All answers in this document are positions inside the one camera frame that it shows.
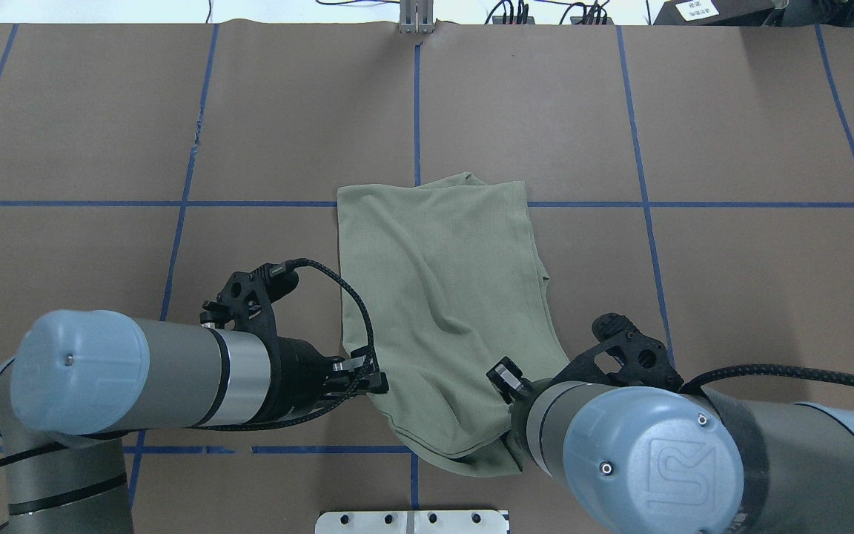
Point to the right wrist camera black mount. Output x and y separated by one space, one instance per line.
642 360

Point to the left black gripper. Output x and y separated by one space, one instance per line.
299 377

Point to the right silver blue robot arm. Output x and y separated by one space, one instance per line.
640 459

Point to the olive green long-sleeve shirt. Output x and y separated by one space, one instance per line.
453 283

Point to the black power box with label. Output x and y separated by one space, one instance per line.
714 13

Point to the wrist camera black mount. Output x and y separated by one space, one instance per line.
246 302
642 360

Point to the white mast base plate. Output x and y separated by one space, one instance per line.
414 521

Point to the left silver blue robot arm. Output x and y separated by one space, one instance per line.
81 381

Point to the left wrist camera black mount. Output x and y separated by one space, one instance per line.
246 302

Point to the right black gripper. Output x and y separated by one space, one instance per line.
505 373

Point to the aluminium frame post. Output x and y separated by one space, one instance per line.
416 16

